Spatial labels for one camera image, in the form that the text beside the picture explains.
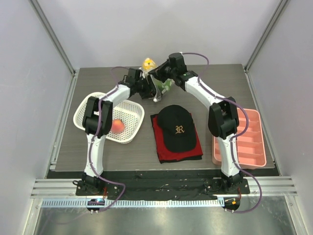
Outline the clear zip top bag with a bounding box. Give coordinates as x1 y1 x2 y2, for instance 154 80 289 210
140 58 174 102

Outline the left aluminium frame post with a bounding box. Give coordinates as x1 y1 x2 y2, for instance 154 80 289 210
28 0 76 76

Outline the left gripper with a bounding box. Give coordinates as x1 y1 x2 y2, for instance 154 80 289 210
135 75 160 100

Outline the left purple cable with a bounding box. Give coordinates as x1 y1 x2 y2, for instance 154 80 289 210
46 66 134 225

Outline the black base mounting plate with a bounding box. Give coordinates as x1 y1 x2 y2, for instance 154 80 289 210
46 170 281 200

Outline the pink divided organizer tray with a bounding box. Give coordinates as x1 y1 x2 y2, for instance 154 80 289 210
212 108 267 169

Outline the white slotted cable duct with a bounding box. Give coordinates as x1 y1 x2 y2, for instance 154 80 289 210
42 198 224 209

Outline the fake red peach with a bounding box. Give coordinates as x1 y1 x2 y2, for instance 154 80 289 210
111 119 125 134

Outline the aluminium front rail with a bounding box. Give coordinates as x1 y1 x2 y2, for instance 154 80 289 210
30 176 298 198

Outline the fake green cabbage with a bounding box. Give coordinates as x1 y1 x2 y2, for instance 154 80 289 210
155 79 175 94

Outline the aluminium frame post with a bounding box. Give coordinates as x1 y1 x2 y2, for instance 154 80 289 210
244 0 290 73
28 0 76 76

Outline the black baseball cap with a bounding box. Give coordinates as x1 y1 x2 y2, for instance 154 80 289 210
157 105 197 153

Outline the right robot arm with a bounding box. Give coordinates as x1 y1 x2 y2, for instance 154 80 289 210
147 52 243 193

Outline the red folded cloth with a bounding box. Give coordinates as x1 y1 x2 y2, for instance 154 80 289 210
151 114 203 164

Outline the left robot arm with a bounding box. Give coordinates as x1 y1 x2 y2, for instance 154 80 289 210
77 68 157 195

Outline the fake orange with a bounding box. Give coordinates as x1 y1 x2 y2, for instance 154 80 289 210
142 58 157 71

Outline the right aluminium frame post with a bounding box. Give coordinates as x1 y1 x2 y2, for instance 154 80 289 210
244 0 290 73

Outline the white perforated plastic basket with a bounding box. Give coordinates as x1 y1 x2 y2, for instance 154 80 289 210
73 92 145 144

